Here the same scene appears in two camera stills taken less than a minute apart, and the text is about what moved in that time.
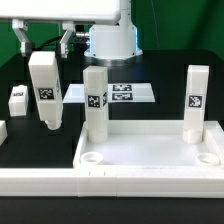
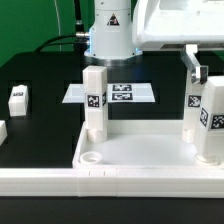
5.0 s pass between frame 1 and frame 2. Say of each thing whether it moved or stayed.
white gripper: moved
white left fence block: stayed
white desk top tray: stayed
